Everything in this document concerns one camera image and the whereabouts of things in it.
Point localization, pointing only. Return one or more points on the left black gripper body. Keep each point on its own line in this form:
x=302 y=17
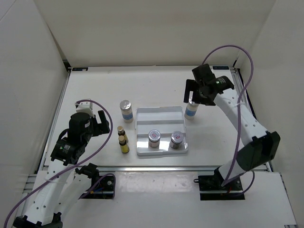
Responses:
x=93 y=123

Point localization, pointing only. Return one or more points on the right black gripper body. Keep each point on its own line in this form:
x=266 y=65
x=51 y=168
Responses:
x=207 y=101

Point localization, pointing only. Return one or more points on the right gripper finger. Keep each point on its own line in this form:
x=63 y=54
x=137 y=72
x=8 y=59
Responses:
x=197 y=98
x=191 y=86

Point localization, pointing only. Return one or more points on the spice jar white lid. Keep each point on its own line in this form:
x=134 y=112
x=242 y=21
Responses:
x=176 y=139
x=154 y=137

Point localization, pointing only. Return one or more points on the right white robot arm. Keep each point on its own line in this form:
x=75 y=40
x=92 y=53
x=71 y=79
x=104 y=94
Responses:
x=223 y=89

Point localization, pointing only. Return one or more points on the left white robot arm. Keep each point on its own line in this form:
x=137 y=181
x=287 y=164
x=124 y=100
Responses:
x=68 y=179

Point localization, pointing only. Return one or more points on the tall jar right blue label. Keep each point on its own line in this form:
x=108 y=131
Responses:
x=190 y=110

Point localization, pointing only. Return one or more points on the tall jar blue label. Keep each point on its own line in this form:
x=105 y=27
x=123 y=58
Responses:
x=126 y=110
x=190 y=110

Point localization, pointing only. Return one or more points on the small yellow bottle rear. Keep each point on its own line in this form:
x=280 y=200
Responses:
x=121 y=132

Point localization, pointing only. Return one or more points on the small yellow bottle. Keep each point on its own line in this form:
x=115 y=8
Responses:
x=121 y=132
x=123 y=144

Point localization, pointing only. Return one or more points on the small yellow bottle front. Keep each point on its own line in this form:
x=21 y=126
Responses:
x=123 y=144

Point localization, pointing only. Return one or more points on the tall jar left blue label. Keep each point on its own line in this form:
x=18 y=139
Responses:
x=126 y=110

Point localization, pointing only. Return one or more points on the white divided organizer tray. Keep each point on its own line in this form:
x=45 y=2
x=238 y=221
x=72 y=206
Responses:
x=164 y=119

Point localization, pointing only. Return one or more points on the right aluminium rail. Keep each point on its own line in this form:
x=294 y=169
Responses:
x=257 y=141

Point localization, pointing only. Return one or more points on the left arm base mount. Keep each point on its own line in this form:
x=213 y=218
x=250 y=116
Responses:
x=102 y=186

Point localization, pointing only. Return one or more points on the front aluminium rail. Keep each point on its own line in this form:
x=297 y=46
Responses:
x=156 y=168

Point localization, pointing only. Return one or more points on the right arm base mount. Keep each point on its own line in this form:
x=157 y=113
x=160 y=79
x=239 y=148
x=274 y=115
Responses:
x=210 y=191

